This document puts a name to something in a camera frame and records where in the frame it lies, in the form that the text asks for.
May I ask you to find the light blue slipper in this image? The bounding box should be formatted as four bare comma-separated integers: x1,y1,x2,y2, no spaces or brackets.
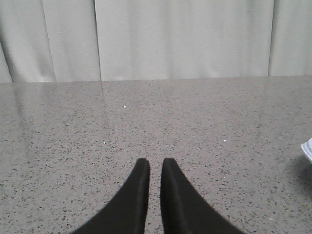
301,138,312,163

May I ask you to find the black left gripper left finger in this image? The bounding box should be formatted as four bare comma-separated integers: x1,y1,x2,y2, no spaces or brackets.
74,158,150,234

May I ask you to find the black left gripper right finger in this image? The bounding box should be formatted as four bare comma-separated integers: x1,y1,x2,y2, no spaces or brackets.
160,158,243,234

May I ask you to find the pale grey-green curtain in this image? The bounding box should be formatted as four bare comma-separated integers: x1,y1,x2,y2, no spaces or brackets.
0,0,312,83

